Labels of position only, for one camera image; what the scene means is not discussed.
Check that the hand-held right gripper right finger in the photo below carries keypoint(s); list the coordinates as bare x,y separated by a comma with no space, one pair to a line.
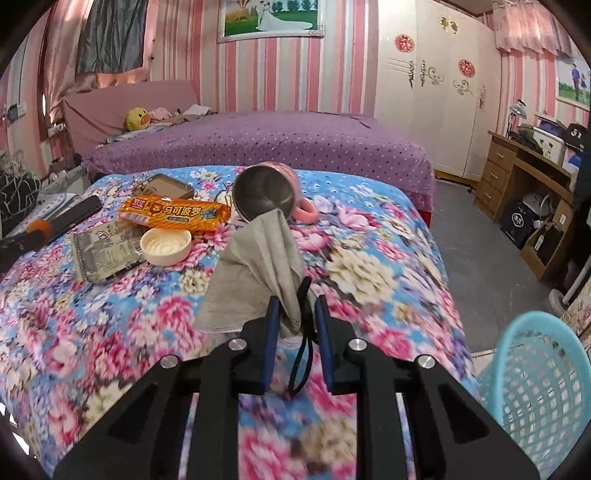
323,337

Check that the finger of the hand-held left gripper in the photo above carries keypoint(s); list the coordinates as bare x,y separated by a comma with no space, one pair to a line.
18,249

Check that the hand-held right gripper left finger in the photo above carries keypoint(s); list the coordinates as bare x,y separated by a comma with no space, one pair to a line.
272,332

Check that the orange peel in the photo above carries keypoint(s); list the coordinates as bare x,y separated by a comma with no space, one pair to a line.
39,227

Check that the grey face mask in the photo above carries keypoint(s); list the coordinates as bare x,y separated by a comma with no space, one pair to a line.
258,263

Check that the light blue plastic basket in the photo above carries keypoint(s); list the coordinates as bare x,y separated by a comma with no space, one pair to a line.
535,397

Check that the black white patterned bag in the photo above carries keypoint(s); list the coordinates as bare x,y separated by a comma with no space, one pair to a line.
18,203

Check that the dotted cloth side table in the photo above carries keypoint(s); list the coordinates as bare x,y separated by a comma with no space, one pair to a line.
55,201

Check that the black clasp wallet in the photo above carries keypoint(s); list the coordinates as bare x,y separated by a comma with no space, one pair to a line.
76,214

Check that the grey-green foil packet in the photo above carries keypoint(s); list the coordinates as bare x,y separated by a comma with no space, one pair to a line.
104,254

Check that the floral blanket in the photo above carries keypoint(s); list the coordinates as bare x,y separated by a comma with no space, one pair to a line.
138,332

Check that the white round lid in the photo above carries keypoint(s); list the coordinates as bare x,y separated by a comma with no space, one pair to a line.
165,247

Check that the pink steel-lined mug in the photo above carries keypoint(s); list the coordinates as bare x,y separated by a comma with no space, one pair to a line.
277,189

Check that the orange snack packet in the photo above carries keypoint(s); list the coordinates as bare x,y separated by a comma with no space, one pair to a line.
175,214

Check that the brown phone case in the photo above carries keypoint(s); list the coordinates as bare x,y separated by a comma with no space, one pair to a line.
161,185

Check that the pink headboard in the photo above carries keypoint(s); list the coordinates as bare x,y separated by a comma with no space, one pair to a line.
111,110

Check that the yellow duck plush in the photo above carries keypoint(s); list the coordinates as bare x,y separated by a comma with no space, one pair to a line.
137,119

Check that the purple dotted bed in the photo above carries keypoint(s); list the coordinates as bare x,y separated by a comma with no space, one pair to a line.
258,143

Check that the pink shiny curtain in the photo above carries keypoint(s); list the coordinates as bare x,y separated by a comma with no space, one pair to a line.
64,55

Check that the clothes pile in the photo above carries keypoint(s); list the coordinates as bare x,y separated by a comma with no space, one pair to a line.
189,112

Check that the black box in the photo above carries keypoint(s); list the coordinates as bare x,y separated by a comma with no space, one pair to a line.
519,224

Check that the grey curtain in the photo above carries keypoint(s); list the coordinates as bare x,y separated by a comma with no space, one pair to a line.
111,32

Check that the wooden desk with drawers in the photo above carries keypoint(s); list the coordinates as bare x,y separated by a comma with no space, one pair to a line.
512,184

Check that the cardboard box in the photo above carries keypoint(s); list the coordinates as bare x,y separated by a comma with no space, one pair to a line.
549,240

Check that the white fan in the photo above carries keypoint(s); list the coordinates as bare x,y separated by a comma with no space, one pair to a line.
545,207

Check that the white wardrobe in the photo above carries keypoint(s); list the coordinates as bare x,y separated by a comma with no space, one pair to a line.
434,92

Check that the desk lamp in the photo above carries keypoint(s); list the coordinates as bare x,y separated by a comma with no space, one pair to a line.
517,117

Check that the white storage box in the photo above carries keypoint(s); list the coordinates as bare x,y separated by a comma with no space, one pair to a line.
550,143

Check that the framed wedding poster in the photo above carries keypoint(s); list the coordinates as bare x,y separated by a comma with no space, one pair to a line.
272,18

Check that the couple photo poster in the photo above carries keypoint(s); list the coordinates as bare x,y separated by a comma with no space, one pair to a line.
573,83

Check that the pink valance curtain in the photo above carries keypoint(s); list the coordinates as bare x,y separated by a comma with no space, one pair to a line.
531,25

